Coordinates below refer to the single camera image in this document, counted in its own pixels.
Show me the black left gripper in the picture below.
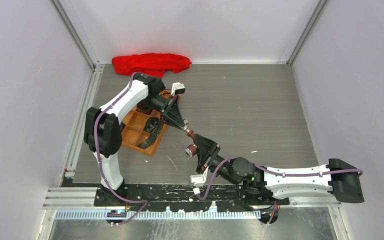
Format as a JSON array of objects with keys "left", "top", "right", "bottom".
[{"left": 140, "top": 94, "right": 185, "bottom": 131}]

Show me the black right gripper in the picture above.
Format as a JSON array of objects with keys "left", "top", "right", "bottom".
[{"left": 193, "top": 133, "right": 240, "bottom": 187}]

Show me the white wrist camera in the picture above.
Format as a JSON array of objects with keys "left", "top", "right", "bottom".
[
  {"left": 171, "top": 82, "right": 186, "bottom": 96},
  {"left": 189, "top": 167, "right": 209, "bottom": 195}
]

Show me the orange compartment tray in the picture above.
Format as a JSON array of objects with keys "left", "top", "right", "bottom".
[{"left": 121, "top": 106, "right": 168, "bottom": 156}]

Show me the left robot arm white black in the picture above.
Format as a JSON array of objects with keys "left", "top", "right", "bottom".
[{"left": 83, "top": 72, "right": 188, "bottom": 207}]

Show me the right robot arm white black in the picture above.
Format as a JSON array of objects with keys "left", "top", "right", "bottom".
[{"left": 185, "top": 133, "right": 365, "bottom": 206}]

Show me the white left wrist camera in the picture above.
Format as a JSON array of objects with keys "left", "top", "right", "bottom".
[{"left": 171, "top": 82, "right": 186, "bottom": 96}]

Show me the red cloth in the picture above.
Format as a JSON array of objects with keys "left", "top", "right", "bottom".
[{"left": 111, "top": 53, "right": 192, "bottom": 78}]

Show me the brown water faucet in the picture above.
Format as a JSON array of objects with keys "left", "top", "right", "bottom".
[{"left": 182, "top": 127, "right": 200, "bottom": 158}]

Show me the aluminium slotted rail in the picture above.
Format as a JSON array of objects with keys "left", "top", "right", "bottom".
[{"left": 54, "top": 208, "right": 261, "bottom": 221}]

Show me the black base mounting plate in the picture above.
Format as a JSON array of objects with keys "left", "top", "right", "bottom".
[{"left": 93, "top": 184, "right": 275, "bottom": 213}]

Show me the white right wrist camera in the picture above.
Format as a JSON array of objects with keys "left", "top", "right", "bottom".
[{"left": 189, "top": 167, "right": 209, "bottom": 195}]

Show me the unrolled green camouflage tie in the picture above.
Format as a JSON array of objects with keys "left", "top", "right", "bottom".
[{"left": 138, "top": 117, "right": 164, "bottom": 149}]

